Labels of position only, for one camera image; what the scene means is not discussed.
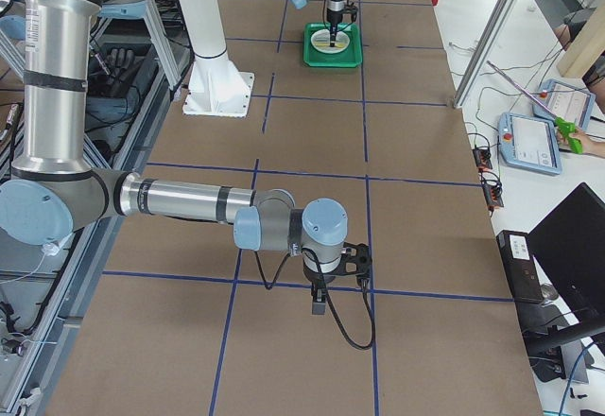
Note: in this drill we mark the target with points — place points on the yellow spoon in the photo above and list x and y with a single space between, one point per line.
339 47

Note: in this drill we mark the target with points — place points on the person's hand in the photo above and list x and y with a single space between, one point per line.
590 146

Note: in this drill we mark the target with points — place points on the white round plate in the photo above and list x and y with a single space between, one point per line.
321 41

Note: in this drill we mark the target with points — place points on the horizontal blue tape strip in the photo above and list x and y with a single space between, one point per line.
245 282

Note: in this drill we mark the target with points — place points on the green plastic tray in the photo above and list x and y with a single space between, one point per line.
350 58

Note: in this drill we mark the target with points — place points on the vertical blue tape strip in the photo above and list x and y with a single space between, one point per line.
375 370

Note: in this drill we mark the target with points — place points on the upper orange black connector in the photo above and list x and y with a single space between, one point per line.
482 157

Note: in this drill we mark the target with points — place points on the orange black connector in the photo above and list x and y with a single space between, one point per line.
482 157
492 191

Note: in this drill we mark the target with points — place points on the black computer box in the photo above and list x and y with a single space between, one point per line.
519 266

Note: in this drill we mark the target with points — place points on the lower orange black connector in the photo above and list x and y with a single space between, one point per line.
492 191

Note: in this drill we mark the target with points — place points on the near blue teach pendant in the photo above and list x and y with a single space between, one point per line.
529 143

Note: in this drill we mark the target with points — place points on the blue teach pendant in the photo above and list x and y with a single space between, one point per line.
571 103
529 143

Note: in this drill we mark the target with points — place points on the far blue teach pendant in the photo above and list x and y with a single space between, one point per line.
571 103

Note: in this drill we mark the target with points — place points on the wooden board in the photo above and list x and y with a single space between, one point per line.
583 52

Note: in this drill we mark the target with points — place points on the green handheld tool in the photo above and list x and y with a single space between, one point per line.
566 129

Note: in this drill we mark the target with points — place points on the black monitor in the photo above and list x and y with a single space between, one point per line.
569 246

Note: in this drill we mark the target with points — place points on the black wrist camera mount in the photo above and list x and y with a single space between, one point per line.
356 260

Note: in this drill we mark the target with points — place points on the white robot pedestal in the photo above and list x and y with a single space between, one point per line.
216 87

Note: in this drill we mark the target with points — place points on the aluminium frame post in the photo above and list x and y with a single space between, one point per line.
500 15

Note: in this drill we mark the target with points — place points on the aluminium table side rail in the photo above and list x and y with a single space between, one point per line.
51 294

